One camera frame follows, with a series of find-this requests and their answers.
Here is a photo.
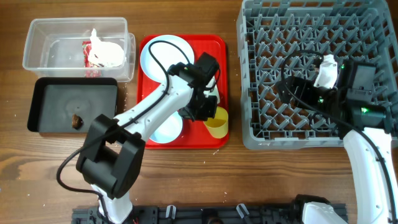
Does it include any yellow plastic cup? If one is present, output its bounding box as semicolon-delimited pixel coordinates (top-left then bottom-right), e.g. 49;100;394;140
204;106;229;139

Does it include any small light blue bowl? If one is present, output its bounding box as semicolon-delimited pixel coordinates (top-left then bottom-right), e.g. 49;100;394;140
149;112;183;144

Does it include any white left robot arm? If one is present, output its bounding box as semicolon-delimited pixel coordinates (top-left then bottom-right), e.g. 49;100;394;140
76;61;220;223

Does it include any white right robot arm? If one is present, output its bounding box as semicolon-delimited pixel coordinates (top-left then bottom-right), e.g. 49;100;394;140
277;77;397;223

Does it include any grey dishwasher rack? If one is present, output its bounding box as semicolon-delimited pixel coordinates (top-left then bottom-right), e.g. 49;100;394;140
236;0;397;149

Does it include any white plastic spoon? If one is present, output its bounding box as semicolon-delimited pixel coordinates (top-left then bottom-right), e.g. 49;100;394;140
203;77;220;104

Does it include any red serving tray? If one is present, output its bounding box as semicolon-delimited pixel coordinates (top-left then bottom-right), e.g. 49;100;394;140
136;34;229;149

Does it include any light blue plate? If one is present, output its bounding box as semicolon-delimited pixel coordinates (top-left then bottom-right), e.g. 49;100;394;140
140;35;195;83

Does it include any white crumpled plastic wrapper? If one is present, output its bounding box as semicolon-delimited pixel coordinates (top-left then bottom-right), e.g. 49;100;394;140
88;29;125;67

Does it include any red snack wrapper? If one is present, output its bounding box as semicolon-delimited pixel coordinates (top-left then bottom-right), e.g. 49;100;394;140
82;41;101;78

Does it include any brown food scrap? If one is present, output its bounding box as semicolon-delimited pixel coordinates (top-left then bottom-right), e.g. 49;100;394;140
72;114;83;130

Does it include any clear plastic bin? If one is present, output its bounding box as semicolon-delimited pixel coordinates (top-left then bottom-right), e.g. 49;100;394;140
22;17;136;82

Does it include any black plastic tray bin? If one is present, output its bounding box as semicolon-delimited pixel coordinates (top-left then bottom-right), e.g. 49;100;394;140
27;77;118;133

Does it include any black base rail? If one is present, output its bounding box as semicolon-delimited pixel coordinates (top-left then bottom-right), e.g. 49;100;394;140
71;204;301;224

